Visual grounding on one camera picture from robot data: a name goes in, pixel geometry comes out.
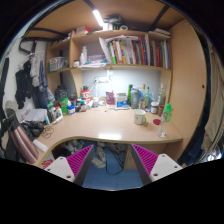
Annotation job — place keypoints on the grey shaker bottle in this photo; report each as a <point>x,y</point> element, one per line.
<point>134,98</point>

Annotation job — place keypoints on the clear bottle with green cap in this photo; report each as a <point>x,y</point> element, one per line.
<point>165,118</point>

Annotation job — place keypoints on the pink padded chair back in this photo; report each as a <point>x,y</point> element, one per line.
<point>20,138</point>

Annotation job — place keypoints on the red and white canister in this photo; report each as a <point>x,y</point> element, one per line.
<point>86,96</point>

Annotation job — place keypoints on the white tub with blue label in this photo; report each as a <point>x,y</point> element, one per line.
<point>121,99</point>

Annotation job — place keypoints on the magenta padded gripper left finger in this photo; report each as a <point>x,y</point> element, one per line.
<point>74,167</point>

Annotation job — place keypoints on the small red lid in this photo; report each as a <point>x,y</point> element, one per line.
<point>157,121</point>

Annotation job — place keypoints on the white mug with green print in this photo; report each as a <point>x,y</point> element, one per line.
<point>139,117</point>

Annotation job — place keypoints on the clear plastic box on shelf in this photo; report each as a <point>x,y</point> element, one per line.
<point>57,63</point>

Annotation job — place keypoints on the row of books on shelf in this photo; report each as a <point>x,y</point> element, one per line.
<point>137,50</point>

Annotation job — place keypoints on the clear tall glass bottle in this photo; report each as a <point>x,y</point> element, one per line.
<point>161,95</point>

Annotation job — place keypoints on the dark clothes hanging on wall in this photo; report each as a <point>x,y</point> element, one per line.
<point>32,83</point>

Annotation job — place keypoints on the white bottle on shelf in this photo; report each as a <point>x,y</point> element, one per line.
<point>84,54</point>

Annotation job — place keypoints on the shoes under desk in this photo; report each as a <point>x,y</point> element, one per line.
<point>99,161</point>

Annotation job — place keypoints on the green glass bottle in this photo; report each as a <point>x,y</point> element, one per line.
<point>129,94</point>

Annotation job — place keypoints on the fluorescent tube light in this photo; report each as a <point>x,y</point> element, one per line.
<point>98,17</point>

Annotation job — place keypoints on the purple pouch packet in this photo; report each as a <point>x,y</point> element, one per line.
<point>110,100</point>

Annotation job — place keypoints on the wooden desk with shelves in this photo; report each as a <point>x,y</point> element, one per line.
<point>186,94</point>

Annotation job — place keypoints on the white power strip on wall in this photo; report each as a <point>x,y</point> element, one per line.
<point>102,80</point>

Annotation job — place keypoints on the small jar with white lid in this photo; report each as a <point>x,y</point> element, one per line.
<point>154,107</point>

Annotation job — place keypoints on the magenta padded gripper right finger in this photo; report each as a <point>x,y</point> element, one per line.
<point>152,167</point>

